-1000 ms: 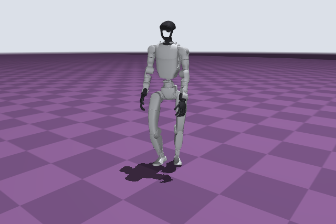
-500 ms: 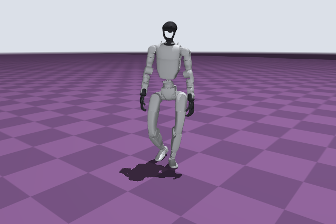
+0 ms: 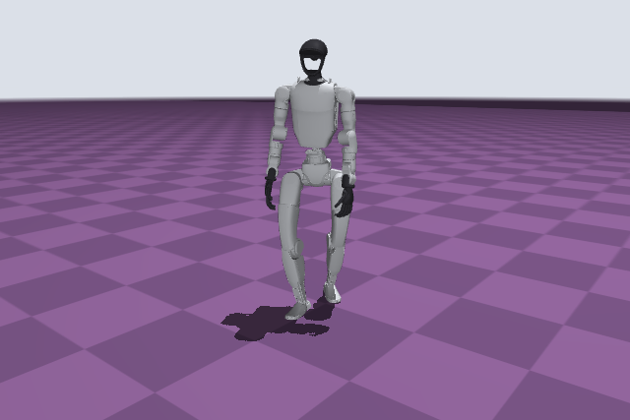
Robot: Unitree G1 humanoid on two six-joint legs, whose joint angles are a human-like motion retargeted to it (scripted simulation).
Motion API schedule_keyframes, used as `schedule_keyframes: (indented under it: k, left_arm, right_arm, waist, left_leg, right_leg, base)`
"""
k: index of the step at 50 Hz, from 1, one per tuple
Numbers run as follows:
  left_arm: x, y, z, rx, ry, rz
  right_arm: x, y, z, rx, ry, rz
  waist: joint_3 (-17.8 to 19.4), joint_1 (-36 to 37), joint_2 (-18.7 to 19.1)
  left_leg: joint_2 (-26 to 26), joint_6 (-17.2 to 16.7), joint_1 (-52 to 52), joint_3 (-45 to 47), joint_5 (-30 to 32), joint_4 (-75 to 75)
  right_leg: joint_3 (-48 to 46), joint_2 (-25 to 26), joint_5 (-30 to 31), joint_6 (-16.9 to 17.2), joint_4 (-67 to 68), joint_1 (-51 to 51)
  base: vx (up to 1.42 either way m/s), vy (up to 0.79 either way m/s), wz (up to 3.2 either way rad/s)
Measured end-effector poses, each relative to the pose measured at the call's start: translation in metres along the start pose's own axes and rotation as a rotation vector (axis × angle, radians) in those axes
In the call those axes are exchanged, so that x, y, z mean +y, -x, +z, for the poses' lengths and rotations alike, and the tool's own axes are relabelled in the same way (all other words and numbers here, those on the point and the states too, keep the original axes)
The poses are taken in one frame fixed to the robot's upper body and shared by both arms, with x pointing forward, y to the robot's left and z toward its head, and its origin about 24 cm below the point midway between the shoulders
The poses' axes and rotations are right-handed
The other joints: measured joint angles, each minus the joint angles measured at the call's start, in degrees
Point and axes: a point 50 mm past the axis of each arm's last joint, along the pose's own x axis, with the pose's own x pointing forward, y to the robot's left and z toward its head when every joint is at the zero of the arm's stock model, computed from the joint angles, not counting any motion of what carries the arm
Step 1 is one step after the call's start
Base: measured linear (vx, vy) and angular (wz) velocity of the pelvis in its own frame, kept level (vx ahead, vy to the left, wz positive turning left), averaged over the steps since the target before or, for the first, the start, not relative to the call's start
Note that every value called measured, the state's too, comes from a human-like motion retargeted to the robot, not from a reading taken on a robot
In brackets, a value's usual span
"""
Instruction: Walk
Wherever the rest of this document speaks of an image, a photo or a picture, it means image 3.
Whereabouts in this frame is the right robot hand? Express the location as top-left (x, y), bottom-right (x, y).
top-left (265, 168), bottom-right (277, 210)

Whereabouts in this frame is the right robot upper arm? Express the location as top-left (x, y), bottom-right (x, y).
top-left (273, 84), bottom-right (293, 141)

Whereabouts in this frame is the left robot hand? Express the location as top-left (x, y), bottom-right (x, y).
top-left (334, 174), bottom-right (354, 217)

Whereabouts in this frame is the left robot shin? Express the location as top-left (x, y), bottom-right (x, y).
top-left (326, 243), bottom-right (346, 286)

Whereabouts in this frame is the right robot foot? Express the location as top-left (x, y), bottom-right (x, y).
top-left (284, 300), bottom-right (311, 320)

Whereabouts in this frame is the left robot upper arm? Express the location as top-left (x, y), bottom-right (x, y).
top-left (335, 86), bottom-right (356, 146)

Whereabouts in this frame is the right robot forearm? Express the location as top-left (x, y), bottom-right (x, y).
top-left (266, 126), bottom-right (284, 177)

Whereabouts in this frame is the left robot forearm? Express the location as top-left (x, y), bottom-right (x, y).
top-left (341, 131), bottom-right (357, 185)

